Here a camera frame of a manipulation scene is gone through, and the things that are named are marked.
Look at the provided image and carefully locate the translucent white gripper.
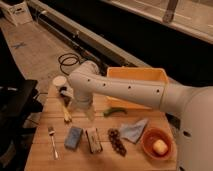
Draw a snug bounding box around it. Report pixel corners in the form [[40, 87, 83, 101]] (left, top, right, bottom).
[[76, 100, 95, 120]]

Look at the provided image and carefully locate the blue sponge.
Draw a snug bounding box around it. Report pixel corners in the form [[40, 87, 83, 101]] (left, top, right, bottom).
[[64, 126, 83, 150]]

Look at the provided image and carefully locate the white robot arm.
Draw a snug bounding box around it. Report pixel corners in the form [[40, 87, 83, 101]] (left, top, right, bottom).
[[68, 61, 213, 171]]

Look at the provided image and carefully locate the white paper cup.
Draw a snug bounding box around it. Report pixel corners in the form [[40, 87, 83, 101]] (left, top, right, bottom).
[[52, 76, 68, 91]]

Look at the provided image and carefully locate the green chili pepper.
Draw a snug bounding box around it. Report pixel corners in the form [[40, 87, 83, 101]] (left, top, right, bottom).
[[103, 107, 127, 117]]

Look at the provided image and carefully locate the brown whiteboard eraser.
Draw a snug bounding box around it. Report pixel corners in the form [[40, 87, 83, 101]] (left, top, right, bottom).
[[86, 127, 103, 154]]

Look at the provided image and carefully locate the silver fork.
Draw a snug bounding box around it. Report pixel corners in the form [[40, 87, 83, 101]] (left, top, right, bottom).
[[48, 126, 59, 160]]

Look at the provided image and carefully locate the purple grape bunch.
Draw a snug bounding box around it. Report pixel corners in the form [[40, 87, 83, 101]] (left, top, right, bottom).
[[108, 129, 127, 156]]

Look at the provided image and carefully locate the yellow plastic bin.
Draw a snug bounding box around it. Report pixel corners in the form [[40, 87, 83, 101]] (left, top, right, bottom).
[[107, 67, 169, 110]]

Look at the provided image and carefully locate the grey blue cloth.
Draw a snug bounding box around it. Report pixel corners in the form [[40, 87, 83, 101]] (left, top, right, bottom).
[[119, 118, 148, 143]]

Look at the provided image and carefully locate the black chair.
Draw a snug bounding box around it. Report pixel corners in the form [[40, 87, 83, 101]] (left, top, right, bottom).
[[0, 80, 43, 168]]

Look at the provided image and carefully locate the orange bowl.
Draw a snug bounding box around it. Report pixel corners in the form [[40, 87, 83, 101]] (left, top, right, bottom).
[[141, 127, 173, 161]]

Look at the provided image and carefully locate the yellow lemon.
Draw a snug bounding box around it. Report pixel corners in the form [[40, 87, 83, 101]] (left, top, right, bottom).
[[153, 139, 168, 155]]

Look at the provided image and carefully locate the white cardboard box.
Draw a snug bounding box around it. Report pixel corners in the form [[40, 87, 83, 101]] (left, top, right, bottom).
[[0, 0, 32, 26]]

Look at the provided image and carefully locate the black coiled cable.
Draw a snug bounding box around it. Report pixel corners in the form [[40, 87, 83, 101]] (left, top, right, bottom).
[[58, 52, 82, 76]]

